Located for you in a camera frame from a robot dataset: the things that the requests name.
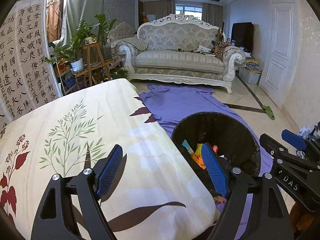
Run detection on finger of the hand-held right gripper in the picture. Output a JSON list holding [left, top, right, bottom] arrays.
[[281, 129, 320, 163], [259, 134, 320, 172]]

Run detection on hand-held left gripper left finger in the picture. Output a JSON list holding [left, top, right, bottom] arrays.
[[32, 144, 123, 240]]

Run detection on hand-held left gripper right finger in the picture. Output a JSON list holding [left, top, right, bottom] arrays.
[[201, 142, 295, 240]]

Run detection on orange plastic bag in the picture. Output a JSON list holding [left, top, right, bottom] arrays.
[[190, 152, 207, 170]]

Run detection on white and blue tube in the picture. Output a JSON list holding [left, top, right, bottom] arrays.
[[182, 140, 194, 154]]

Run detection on black round waste bin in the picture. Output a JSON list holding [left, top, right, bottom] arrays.
[[170, 112, 262, 203]]

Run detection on person's right forearm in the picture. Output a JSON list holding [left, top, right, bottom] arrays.
[[290, 200, 310, 240]]

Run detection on green slipper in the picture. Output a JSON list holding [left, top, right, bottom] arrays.
[[261, 105, 275, 120]]

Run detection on cream floral tablecloth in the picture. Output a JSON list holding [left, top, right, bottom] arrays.
[[0, 78, 220, 240]]

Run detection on purple floor cloth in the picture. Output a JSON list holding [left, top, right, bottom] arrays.
[[139, 84, 283, 235]]

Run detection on grey storage box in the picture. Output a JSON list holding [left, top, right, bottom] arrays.
[[239, 60, 263, 85]]

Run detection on white panelled door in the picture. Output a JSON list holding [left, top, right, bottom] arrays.
[[259, 0, 300, 108]]

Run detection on low green plant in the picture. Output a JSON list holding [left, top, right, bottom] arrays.
[[110, 69, 128, 80]]

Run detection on white metal shelf rack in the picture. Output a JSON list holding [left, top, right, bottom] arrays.
[[54, 62, 78, 97]]

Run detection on green plant in white pot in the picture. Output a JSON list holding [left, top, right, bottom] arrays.
[[46, 20, 94, 72]]

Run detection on striped brown cushion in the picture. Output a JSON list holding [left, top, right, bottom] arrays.
[[214, 41, 232, 60]]

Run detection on wooden plant stand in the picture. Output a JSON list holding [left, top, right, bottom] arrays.
[[75, 42, 112, 87]]

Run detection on ornate white carved sofa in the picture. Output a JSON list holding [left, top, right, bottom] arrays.
[[115, 13, 247, 95]]

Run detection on green plant in dark pot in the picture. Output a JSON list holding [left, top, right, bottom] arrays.
[[94, 14, 118, 60]]

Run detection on loose papers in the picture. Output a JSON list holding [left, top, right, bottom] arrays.
[[194, 45, 215, 55]]

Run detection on dark long-necked instrument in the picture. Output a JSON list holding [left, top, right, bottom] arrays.
[[212, 22, 224, 48]]

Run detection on patterned armchair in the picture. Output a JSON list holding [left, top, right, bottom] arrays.
[[107, 21, 137, 43]]

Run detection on beige window curtain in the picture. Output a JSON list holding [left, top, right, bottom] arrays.
[[147, 0, 175, 22], [202, 4, 223, 28]]

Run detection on window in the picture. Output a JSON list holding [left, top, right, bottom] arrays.
[[175, 4, 203, 18]]

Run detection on brown hanging garment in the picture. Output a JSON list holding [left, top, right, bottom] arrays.
[[46, 0, 64, 43]]

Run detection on grey-green curtain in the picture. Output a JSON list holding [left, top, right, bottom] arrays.
[[59, 0, 105, 48]]

